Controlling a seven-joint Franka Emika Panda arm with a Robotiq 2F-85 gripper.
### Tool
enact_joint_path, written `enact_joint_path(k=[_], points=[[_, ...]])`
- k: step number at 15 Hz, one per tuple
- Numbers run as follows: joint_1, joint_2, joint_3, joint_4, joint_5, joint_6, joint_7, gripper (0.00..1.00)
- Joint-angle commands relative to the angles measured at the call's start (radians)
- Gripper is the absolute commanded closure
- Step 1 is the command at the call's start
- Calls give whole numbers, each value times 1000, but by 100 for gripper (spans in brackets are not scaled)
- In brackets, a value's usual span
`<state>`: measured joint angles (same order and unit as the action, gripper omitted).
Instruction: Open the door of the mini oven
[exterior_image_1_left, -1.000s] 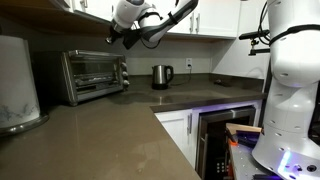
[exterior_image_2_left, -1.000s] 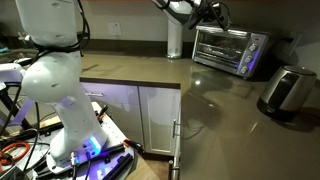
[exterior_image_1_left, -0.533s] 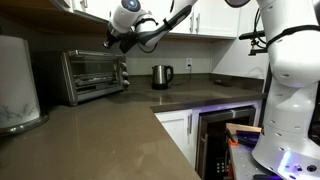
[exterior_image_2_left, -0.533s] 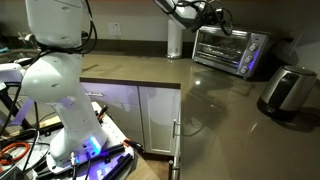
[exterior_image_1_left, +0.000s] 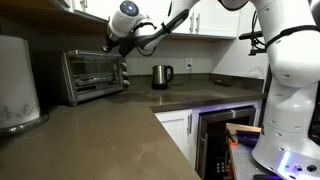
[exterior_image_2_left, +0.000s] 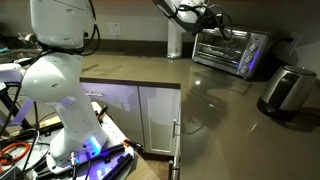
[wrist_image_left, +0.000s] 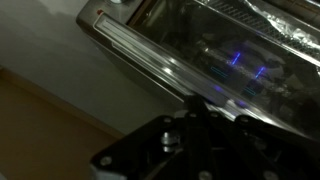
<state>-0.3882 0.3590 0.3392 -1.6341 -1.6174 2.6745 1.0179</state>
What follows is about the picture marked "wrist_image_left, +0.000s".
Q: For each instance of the foil covered oven tray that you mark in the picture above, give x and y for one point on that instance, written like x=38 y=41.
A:
x=286 y=30

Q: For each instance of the silver mini toaster oven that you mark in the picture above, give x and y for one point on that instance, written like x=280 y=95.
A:
x=87 y=19

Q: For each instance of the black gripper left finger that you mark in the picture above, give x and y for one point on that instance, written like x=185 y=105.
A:
x=160 y=150

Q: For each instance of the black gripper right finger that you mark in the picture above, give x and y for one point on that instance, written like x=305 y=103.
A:
x=253 y=150

